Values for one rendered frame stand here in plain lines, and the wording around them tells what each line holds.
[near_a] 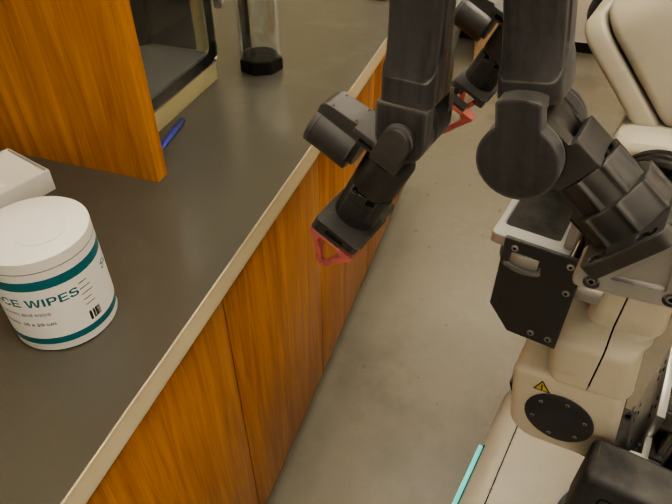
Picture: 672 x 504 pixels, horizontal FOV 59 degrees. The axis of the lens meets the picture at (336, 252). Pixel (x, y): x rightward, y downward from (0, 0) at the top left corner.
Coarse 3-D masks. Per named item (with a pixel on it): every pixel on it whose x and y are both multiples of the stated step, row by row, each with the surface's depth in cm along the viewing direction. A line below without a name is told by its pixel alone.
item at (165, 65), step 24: (144, 0) 101; (168, 0) 108; (192, 0) 115; (144, 24) 102; (168, 24) 109; (192, 24) 117; (144, 48) 104; (168, 48) 111; (192, 48) 118; (216, 48) 127; (168, 72) 112; (192, 72) 120; (168, 96) 114
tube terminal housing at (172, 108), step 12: (204, 72) 127; (216, 72) 132; (192, 84) 124; (204, 84) 128; (180, 96) 120; (192, 96) 125; (168, 108) 117; (180, 108) 121; (156, 120) 114; (168, 120) 118
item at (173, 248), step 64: (320, 0) 172; (320, 64) 139; (192, 128) 117; (256, 128) 117; (64, 192) 101; (128, 192) 101; (192, 192) 101; (256, 192) 101; (128, 256) 88; (192, 256) 88; (0, 320) 79; (128, 320) 79; (192, 320) 79; (0, 384) 71; (64, 384) 71; (128, 384) 71; (0, 448) 65; (64, 448) 65
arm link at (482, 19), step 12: (468, 0) 94; (480, 0) 93; (492, 0) 92; (456, 12) 95; (468, 12) 94; (480, 12) 94; (492, 12) 93; (456, 24) 96; (468, 24) 95; (480, 24) 94; (480, 36) 96
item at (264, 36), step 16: (240, 0) 125; (256, 0) 124; (272, 0) 126; (240, 16) 127; (256, 16) 126; (272, 16) 128; (240, 32) 130; (256, 32) 128; (272, 32) 130; (240, 48) 133; (256, 48) 131; (272, 48) 132
